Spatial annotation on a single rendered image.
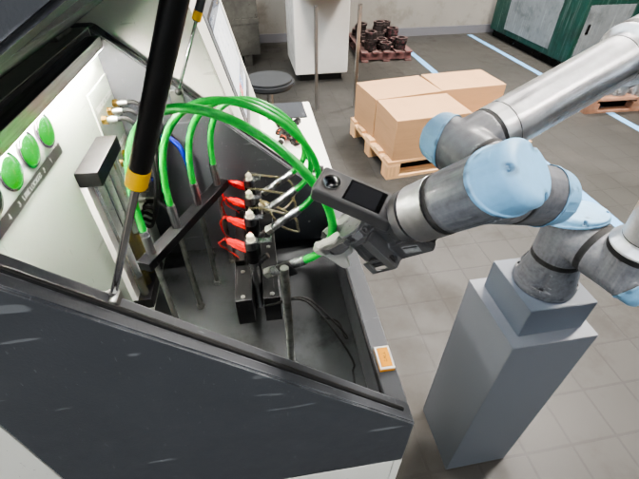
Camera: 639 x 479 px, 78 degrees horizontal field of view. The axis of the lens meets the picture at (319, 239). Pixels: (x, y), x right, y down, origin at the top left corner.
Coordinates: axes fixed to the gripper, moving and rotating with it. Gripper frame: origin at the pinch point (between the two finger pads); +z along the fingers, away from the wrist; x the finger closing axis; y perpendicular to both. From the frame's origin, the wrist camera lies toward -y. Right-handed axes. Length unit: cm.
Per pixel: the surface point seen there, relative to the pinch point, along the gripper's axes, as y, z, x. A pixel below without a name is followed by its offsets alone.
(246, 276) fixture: 0.8, 32.1, -0.9
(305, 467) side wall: 28.3, 17.9, -28.1
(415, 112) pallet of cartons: 51, 123, 212
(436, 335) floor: 109, 86, 59
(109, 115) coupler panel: -44, 33, 8
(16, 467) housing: -12, 24, -49
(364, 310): 23.6, 16.3, 4.4
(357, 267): 20.2, 23.0, 15.7
